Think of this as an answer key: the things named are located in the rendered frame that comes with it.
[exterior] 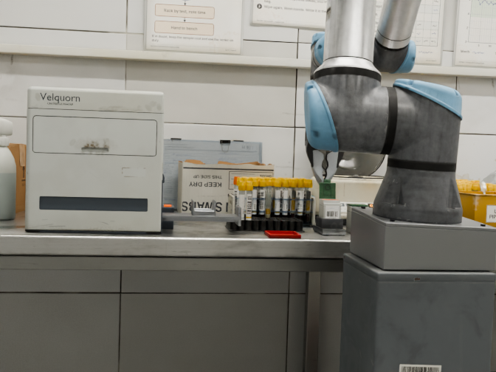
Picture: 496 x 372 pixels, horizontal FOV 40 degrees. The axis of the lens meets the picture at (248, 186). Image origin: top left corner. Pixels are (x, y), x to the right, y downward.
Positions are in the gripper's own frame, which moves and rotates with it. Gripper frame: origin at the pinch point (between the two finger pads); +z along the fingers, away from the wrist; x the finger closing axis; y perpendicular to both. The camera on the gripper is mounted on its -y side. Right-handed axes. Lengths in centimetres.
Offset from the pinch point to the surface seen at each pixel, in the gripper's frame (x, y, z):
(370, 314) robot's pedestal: 4, -53, 19
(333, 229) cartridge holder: 0.0, -10.5, 9.9
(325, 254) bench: 3.5, -18.1, 14.4
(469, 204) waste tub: -33.2, -7.3, 3.8
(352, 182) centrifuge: -11.0, 14.3, 0.5
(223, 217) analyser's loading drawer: 24.9, -13.2, 7.5
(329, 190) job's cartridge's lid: -0.5, -3.8, 1.7
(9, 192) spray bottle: 74, 7, 5
